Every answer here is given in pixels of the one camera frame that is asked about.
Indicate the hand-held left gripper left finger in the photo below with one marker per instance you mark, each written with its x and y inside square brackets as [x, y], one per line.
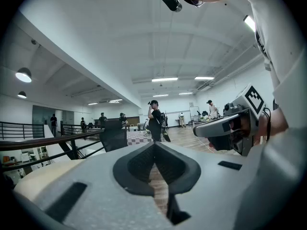
[100, 195]

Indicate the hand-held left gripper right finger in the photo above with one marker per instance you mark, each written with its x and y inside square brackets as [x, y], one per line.
[216, 188]

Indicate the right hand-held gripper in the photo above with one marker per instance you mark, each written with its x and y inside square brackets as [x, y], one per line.
[251, 99]

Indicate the person's right forearm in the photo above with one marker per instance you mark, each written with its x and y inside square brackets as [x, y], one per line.
[275, 121]

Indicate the person's right hand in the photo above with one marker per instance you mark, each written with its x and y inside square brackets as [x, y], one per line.
[243, 127]

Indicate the whiteboard on stand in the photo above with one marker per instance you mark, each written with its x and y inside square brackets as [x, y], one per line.
[194, 115]

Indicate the black bag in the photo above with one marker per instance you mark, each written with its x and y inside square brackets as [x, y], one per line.
[166, 135]

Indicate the ceiling strip light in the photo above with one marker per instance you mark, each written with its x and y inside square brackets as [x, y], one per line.
[115, 100]
[92, 103]
[164, 79]
[204, 78]
[250, 23]
[160, 95]
[185, 93]

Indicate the black office chair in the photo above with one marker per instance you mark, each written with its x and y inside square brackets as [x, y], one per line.
[114, 135]

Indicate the checkered floor mat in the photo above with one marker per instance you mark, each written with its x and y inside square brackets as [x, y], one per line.
[138, 138]

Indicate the railing with wooden handrail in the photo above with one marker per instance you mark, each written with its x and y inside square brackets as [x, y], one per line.
[48, 141]

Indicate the black metal railing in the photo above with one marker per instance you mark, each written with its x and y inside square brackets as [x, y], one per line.
[21, 129]

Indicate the small dome pendant lamp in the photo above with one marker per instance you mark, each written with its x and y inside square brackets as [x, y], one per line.
[22, 95]

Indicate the person's white shirt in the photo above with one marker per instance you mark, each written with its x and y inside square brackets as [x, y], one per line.
[275, 20]

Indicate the large dome pendant lamp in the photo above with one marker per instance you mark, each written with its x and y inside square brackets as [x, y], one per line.
[23, 75]

